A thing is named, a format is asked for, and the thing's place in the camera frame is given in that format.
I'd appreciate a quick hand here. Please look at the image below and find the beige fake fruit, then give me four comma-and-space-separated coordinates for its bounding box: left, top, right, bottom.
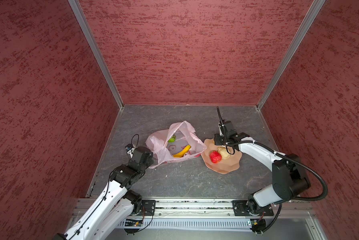
218, 147, 231, 160

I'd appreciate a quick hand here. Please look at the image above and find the red fake strawberry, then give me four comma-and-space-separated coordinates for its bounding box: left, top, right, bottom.
209, 151, 222, 164

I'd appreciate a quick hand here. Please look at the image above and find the pink scalloped bowl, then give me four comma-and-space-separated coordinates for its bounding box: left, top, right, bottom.
201, 139, 242, 174

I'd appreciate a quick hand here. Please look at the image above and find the green fake fruit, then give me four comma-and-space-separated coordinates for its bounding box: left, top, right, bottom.
167, 135, 176, 143

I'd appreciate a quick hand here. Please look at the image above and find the pink plastic bag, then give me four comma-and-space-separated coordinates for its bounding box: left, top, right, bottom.
145, 121, 207, 169

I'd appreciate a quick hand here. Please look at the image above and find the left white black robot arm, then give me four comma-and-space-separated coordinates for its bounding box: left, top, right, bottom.
53, 144, 153, 240

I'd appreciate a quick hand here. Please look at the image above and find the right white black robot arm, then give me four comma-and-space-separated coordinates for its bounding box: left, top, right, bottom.
214, 120, 311, 216

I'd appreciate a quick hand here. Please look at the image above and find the yellow fake banana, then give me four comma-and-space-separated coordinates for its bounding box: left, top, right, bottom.
172, 145, 191, 158

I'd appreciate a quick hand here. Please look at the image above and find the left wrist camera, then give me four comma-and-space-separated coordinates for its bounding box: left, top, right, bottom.
125, 144, 135, 159

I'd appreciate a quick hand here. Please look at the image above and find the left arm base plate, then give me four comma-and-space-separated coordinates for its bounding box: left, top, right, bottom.
136, 199, 156, 216

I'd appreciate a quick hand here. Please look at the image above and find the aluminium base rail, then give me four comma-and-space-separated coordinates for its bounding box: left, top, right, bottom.
146, 198, 317, 219

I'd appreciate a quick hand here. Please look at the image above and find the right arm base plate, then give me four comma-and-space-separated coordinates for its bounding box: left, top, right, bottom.
232, 200, 274, 217

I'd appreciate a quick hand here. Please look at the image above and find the right black corrugated cable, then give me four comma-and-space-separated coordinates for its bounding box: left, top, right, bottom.
217, 106, 329, 233

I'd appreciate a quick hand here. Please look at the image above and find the right aluminium corner post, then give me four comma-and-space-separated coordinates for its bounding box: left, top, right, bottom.
257, 0, 326, 112

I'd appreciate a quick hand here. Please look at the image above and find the aluminium corner post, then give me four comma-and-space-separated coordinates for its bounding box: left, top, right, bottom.
257, 0, 326, 112
68, 0, 124, 111

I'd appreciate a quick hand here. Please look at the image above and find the left aluminium corner post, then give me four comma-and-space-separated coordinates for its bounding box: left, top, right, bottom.
68, 0, 124, 111

